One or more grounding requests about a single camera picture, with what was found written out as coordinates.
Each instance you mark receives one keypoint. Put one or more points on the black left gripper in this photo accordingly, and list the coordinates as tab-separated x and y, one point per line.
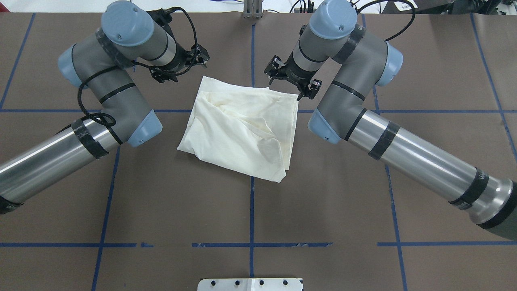
181	62

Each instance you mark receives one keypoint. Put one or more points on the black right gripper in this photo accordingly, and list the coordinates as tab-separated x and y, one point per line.
296	73

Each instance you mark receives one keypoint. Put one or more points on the cream cat print shirt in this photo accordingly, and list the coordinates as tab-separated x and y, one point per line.
248	130

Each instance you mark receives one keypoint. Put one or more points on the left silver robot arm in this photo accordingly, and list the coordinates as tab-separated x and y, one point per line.
114	111

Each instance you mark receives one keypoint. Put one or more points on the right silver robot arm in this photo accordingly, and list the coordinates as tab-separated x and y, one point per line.
457	90

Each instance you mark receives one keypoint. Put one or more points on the aluminium frame post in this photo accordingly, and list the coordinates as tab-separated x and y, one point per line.
252	9

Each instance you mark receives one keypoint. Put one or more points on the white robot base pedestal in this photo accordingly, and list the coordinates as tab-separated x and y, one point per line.
251	284

